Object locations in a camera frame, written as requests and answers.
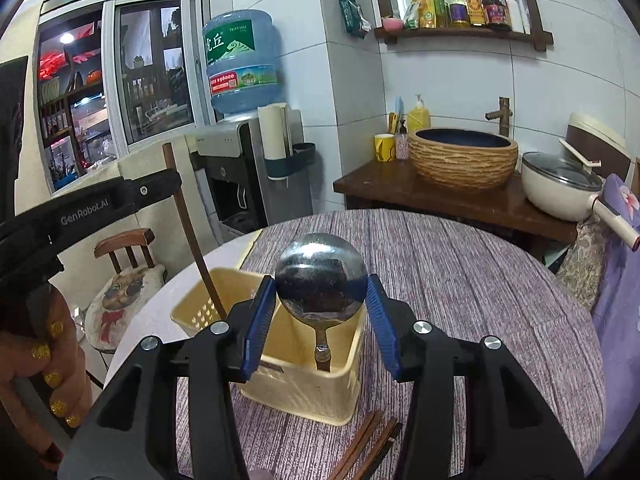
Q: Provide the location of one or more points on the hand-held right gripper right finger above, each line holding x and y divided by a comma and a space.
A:
382, 327

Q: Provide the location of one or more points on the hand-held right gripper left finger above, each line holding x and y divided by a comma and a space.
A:
260, 327

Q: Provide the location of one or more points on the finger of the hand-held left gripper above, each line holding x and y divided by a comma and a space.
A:
150, 189

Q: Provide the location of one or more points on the brown wooden chopstick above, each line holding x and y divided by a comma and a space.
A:
192, 240
370, 447
385, 447
357, 442

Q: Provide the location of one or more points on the beige plastic utensil holder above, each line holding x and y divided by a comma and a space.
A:
300, 385

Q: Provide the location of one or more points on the metal ladle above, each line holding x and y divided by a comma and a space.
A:
320, 270

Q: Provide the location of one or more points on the person's left hand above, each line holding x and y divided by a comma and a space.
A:
70, 355

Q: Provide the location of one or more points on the wooden chair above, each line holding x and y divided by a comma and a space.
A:
125, 245

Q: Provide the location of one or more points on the grey water dispenser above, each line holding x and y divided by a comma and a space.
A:
235, 170

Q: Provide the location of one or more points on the cat print cushion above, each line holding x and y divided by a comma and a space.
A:
120, 305

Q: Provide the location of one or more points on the aluminium sliding window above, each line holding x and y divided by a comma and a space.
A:
111, 70

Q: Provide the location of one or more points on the wooden counter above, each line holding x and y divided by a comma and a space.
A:
390, 190

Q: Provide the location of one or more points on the blue water jug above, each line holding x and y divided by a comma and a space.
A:
240, 60

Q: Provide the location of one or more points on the yellow cup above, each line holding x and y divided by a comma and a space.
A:
384, 149

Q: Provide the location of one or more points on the woven wicker basket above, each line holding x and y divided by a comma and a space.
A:
462, 162

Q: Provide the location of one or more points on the beige paisley cloth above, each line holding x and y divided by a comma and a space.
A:
580, 260

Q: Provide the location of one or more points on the yellow pump soap bottle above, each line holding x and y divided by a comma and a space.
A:
418, 119

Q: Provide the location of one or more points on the cream pan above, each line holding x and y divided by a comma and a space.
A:
555, 197

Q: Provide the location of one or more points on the blue toothbrush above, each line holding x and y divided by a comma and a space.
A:
398, 110

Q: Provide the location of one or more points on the glass pan lid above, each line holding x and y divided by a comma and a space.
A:
560, 172

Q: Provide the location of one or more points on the purple floral cloth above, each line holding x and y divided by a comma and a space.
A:
622, 310

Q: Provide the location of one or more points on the bronze faucet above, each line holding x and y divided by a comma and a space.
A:
502, 115

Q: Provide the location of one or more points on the white rice paddle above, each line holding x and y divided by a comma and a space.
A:
580, 154

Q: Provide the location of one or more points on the green hanging packet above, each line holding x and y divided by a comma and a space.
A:
352, 12

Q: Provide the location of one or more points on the cream brown rice cooker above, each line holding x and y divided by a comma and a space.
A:
595, 140

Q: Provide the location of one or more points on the small pink bowl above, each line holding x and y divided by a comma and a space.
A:
391, 23

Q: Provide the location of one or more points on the yellow food packet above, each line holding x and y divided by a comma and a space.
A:
419, 10

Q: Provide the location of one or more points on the purple label oil bottle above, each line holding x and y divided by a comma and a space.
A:
457, 7

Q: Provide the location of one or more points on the orange label sauce bottle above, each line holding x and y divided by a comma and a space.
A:
475, 6

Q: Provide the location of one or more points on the dark soy sauce bottle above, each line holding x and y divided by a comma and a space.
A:
495, 7

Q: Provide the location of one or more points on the white plastic bottle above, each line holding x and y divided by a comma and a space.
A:
517, 10

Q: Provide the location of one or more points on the dark teal wall holder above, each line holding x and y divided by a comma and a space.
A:
300, 160

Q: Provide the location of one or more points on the wooden wall shelf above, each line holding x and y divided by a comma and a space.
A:
460, 34

